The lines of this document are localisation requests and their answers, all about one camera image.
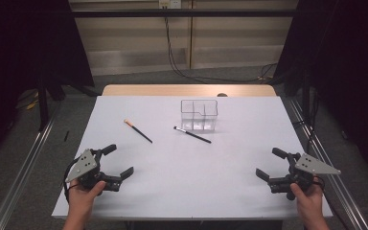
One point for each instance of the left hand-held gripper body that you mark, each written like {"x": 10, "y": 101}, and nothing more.
{"x": 83, "y": 164}

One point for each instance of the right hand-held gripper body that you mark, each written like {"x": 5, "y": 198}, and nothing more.
{"x": 313, "y": 166}

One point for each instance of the makeup brush with tan bristles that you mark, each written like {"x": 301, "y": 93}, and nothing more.
{"x": 138, "y": 130}

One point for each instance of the makeup brush with dark bristles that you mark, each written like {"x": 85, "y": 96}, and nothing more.
{"x": 192, "y": 134}

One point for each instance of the clear plastic organizer box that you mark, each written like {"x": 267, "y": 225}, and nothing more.
{"x": 199, "y": 125}

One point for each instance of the person's left hand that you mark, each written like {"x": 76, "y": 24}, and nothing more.
{"x": 83, "y": 198}

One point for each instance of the person's right hand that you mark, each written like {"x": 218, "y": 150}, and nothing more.
{"x": 308, "y": 201}

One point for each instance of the small black pen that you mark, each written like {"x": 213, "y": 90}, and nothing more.
{"x": 66, "y": 136}

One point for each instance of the white table cover sheet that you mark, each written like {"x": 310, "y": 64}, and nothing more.
{"x": 185, "y": 179}

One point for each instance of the black curtain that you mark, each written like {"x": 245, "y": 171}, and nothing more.
{"x": 25, "y": 41}
{"x": 351, "y": 48}

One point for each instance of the black horizontal bar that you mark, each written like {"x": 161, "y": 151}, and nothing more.
{"x": 185, "y": 13}

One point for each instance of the aluminium floor rail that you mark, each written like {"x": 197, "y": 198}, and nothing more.
{"x": 22, "y": 174}
{"x": 353, "y": 212}

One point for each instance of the black stand post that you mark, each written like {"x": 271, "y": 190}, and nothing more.
{"x": 43, "y": 105}
{"x": 305, "y": 96}

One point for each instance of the white wall socket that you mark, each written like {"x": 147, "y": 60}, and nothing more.
{"x": 170, "y": 4}

